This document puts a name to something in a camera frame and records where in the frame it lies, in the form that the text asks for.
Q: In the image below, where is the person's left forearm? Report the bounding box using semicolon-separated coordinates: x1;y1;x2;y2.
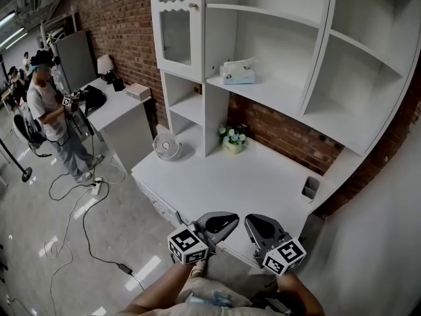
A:
123;260;195;316

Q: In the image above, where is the white side cabinet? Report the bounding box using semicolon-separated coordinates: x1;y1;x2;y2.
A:
77;76;155;174

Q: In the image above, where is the black bag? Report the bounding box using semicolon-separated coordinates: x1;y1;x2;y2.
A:
84;84;107;110

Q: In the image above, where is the small white fan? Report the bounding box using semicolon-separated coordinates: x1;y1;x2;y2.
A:
152;132;183;161

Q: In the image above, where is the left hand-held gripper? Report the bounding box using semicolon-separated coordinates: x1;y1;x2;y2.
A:
166;211;240;265

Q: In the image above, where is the black floor cable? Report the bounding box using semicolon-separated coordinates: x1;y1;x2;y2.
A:
48;171;146;292

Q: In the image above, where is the black stanchion pole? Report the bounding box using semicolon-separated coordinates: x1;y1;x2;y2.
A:
0;138;34;183

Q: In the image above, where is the white pack of tissues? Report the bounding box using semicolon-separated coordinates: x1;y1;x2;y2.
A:
219;57;257;85

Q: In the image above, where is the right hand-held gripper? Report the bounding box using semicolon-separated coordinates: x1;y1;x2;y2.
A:
243;213;307;276

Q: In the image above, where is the beige flat box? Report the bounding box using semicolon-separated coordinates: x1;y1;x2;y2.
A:
125;82;153;103

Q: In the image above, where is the ribbed glass cabinet door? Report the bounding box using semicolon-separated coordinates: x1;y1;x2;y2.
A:
150;0;207;82

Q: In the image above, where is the white floor cable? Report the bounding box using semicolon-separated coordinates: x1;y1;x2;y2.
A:
43;156;126;316

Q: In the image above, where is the ceiling light tube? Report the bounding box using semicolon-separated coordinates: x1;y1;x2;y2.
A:
5;27;27;49
0;11;17;29

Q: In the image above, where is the white pot of flowers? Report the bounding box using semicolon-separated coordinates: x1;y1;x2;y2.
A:
218;123;249;155

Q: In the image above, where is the grey partition panel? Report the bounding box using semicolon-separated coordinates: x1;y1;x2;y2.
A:
53;30;98;93

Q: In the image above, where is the white table lamp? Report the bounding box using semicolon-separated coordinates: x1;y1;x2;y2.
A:
97;54;116;85

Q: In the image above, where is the grey pen holder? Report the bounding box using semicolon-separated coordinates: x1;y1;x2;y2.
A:
301;176;321;199

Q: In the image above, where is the person's light patterned clothing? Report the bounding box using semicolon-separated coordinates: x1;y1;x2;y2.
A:
170;275;292;316

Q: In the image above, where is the white desk with drawers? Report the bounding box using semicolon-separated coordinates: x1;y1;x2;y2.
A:
130;123;337;271

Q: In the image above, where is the white shelf unit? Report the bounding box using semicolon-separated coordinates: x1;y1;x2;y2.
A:
149;0;421;177

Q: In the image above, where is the person's right forearm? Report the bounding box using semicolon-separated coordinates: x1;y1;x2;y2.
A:
275;271;326;316

